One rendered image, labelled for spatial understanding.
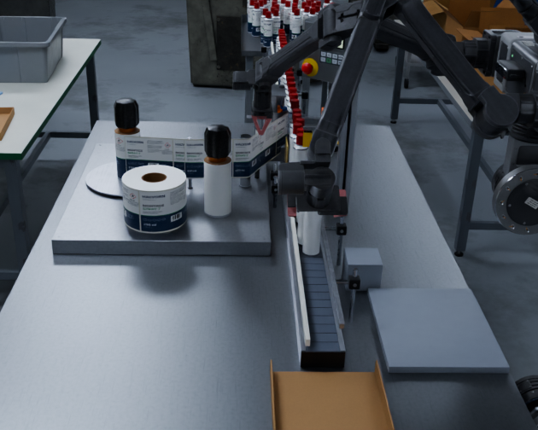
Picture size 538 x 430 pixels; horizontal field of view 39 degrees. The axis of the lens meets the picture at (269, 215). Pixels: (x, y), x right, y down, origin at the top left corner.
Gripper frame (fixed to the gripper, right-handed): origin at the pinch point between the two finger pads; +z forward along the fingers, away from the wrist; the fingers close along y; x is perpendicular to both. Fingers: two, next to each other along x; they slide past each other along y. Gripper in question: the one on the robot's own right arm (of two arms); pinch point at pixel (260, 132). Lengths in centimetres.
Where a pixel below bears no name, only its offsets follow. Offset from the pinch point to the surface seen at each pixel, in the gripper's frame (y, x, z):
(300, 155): -4.1, 13.9, 9.6
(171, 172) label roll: 13.2, -28.7, 9.6
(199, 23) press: -403, -36, 57
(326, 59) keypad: -1.2, 19.9, -25.0
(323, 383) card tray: 94, 13, 28
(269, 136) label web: -22.0, 4.1, 9.6
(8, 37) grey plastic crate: -204, -137, 24
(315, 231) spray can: 41.3, 15.3, 14.8
